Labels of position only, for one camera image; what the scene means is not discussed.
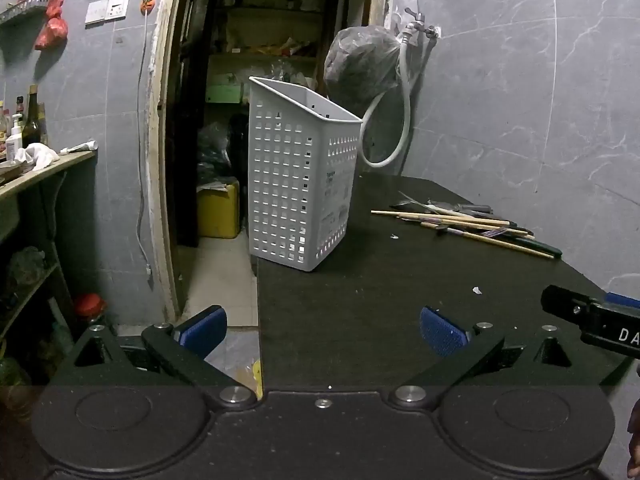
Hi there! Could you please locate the green box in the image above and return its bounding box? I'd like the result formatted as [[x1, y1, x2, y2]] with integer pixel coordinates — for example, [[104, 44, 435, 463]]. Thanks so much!
[[206, 82, 247, 104]]

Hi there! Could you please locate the pale door frame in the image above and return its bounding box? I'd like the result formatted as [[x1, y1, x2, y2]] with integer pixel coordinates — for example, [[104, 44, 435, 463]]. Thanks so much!
[[148, 0, 190, 319]]

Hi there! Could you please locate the black plastic bag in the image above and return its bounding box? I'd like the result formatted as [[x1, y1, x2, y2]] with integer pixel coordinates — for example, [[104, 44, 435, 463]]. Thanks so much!
[[196, 112, 249, 188]]

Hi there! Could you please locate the metal faucet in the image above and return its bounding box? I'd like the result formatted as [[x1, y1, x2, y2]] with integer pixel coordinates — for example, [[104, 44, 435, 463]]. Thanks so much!
[[402, 7, 442, 41]]

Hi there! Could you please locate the plain wooden chopstick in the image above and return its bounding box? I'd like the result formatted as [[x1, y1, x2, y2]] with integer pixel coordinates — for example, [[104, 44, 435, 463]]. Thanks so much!
[[397, 213, 533, 237], [371, 210, 511, 227]]

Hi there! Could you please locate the light blue ceramic spoon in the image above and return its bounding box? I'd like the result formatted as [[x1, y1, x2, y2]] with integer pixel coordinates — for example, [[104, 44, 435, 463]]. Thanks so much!
[[426, 201, 471, 218]]

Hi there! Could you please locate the white perforated plastic basket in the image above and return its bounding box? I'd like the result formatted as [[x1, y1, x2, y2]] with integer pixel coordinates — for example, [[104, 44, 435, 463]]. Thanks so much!
[[248, 76, 363, 272]]

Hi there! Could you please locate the person's right hand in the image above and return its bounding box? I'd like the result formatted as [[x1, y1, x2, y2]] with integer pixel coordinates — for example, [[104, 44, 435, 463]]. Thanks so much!
[[627, 397, 640, 466]]

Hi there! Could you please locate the white pump bottle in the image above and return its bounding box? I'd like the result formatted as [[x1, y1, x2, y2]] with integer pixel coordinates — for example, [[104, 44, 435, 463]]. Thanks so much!
[[6, 114, 25, 162]]

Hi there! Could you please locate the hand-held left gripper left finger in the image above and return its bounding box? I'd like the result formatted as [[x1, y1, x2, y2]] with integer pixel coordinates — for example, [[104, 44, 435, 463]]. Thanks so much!
[[55, 305, 261, 407]]

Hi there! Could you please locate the wooden shelf unit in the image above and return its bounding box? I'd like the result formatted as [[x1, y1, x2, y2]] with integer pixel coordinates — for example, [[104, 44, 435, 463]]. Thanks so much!
[[0, 150, 99, 346]]

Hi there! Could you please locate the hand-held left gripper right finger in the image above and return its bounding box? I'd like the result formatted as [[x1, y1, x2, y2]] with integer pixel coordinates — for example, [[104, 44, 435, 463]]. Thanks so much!
[[387, 306, 616, 408]]

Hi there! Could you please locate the dark glass bottle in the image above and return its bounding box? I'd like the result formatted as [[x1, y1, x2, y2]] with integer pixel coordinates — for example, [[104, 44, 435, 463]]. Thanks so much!
[[22, 85, 42, 149]]

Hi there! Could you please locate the red-lidded jar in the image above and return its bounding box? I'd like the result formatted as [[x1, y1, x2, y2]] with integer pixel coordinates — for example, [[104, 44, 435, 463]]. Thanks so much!
[[73, 293, 107, 325]]

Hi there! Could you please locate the metal wall rack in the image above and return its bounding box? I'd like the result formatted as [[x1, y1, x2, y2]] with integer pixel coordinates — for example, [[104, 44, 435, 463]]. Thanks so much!
[[0, 0, 57, 25]]

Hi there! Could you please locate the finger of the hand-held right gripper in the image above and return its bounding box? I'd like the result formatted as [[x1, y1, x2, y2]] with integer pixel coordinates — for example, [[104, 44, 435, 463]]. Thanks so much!
[[541, 285, 640, 360], [602, 291, 640, 310]]

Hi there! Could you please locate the yellow plastic container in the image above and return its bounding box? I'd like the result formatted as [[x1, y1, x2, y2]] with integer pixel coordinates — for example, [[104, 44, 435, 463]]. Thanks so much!
[[196, 182, 241, 239]]

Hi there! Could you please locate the white cloth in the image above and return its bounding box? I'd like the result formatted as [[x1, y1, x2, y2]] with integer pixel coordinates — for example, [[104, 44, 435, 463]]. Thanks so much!
[[14, 142, 62, 172]]

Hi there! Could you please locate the white wall switch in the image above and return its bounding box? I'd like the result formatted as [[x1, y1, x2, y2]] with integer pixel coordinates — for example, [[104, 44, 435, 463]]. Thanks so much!
[[84, 0, 131, 25]]

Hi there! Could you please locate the grey wall cable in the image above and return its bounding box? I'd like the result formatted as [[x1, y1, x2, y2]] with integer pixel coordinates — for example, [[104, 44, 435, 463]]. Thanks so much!
[[136, 10, 154, 290]]

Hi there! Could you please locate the white hose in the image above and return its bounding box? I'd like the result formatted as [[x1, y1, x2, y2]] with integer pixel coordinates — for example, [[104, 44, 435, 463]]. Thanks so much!
[[359, 25, 436, 168]]

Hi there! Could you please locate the grey plastic bag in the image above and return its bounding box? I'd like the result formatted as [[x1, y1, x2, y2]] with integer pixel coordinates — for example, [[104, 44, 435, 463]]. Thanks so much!
[[323, 26, 403, 111]]

